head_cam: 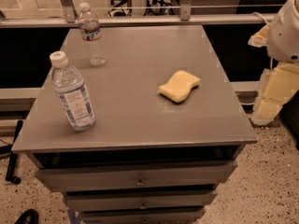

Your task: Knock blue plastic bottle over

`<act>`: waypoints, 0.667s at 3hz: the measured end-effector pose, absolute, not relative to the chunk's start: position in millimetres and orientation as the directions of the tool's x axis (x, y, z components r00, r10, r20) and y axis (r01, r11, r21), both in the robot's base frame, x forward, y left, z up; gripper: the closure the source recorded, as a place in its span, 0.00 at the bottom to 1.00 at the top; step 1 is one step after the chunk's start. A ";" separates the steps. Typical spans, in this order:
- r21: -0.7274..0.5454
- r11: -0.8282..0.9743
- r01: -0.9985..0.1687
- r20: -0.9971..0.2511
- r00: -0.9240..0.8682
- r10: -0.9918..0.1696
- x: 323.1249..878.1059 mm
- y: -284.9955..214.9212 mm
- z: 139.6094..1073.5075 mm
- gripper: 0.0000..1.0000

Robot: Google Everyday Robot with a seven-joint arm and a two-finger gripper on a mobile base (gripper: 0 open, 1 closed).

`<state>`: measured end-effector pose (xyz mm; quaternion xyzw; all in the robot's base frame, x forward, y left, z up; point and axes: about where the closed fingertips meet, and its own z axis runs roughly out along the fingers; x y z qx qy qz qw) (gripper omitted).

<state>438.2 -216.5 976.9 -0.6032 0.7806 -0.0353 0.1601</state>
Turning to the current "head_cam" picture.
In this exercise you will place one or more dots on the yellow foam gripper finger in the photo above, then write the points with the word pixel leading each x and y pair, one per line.
pixel 260 39
pixel 276 89

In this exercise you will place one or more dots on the blue label plastic water bottle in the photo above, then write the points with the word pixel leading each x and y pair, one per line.
pixel 72 91

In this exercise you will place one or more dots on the red label plastic water bottle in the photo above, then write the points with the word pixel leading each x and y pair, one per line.
pixel 90 29

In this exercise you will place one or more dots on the yellow sponge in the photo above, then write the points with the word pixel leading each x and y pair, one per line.
pixel 179 86

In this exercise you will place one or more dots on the black office chair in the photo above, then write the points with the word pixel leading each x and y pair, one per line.
pixel 117 9

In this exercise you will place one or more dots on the grey drawer cabinet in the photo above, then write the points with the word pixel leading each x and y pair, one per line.
pixel 146 158

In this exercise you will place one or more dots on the black shoe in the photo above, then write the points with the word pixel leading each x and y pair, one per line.
pixel 30 216

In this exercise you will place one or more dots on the black bar on floor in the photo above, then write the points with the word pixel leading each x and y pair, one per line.
pixel 10 177

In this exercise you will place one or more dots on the metal window rail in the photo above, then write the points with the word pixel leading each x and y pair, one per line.
pixel 64 13

